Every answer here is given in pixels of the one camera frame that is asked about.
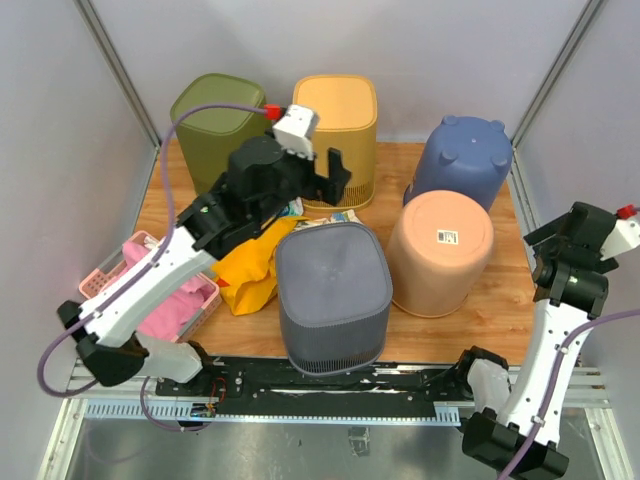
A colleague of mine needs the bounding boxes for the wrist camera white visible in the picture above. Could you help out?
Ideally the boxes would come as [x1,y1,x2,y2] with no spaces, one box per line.
[600,217,640,260]
[273,104,320,160]

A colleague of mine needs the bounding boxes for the white dinosaur print cloth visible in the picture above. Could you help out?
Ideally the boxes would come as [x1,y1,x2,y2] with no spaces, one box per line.
[294,209,361,231]

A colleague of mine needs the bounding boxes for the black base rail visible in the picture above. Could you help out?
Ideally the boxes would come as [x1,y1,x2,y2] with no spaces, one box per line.
[154,356,474,424]

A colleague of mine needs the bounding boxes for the yellow mesh basket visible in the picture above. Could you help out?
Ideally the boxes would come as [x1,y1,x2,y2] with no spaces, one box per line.
[293,74,378,211]

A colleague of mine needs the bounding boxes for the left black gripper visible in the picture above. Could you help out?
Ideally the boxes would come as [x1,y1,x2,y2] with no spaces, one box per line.
[253,127,351,225]

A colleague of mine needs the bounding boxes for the yellow garment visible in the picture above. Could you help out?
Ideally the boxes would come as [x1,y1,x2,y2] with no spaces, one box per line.
[211,216,307,316]

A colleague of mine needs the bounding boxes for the grey plastic basket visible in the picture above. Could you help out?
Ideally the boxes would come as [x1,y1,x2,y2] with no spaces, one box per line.
[275,222,393,377]

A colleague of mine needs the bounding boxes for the green mesh basket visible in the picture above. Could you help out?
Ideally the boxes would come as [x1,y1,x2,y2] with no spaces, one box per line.
[170,73,271,195]

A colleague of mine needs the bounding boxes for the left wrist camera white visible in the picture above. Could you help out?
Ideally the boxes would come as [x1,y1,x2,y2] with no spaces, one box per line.
[273,104,320,160]

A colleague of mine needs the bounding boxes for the blue plastic bucket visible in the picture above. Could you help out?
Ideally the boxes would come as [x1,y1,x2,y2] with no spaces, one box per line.
[403,115,513,210]

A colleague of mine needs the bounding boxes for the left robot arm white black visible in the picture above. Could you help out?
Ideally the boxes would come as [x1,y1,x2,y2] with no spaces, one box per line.
[57,135,351,396]

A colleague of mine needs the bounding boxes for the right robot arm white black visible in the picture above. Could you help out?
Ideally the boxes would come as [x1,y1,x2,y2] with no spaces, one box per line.
[452,202,628,479]

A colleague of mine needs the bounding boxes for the teal white sock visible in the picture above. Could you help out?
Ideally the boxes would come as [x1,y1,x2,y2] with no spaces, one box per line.
[280,197,304,216]

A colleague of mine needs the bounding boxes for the pink plastic crate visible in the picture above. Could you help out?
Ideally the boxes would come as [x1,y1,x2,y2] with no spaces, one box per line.
[78,231,222,343]

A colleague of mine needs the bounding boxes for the pink cloth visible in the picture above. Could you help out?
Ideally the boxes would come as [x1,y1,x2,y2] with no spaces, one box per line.
[118,231,218,340]

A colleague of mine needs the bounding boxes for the peach plastic bucket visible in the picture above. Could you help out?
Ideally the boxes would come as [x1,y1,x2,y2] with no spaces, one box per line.
[385,190,494,318]

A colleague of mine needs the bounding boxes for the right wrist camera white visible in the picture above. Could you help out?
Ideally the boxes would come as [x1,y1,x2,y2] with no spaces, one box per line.
[600,217,640,260]

